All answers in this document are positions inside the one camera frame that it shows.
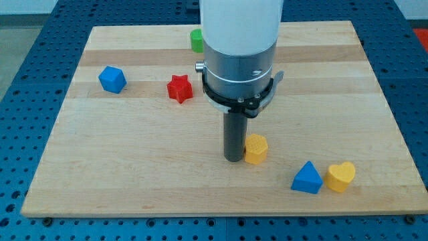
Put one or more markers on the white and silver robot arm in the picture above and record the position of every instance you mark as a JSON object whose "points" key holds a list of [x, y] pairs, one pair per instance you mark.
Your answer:
{"points": [[239, 43]]}

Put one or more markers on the yellow heart block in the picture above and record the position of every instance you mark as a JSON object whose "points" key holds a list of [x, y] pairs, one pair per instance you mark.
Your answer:
{"points": [[339, 176]]}

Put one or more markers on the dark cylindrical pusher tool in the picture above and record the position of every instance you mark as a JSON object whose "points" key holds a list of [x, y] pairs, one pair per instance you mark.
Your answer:
{"points": [[234, 132]]}

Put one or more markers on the yellow hexagon block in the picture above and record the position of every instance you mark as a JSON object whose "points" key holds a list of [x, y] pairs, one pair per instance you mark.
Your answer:
{"points": [[256, 149]]}

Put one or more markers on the red star block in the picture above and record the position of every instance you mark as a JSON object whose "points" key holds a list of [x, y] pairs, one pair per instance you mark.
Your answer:
{"points": [[179, 88]]}

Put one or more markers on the blue cube block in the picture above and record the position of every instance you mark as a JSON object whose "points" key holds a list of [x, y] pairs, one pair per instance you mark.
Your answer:
{"points": [[112, 79]]}

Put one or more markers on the blue triangle block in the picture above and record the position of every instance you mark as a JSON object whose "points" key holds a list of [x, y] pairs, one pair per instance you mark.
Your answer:
{"points": [[307, 179]]}

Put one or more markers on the wooden board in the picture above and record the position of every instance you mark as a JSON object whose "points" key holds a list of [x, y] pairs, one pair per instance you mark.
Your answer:
{"points": [[142, 154]]}

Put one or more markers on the green block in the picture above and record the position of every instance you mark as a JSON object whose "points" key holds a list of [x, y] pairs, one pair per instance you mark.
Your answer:
{"points": [[196, 38]]}

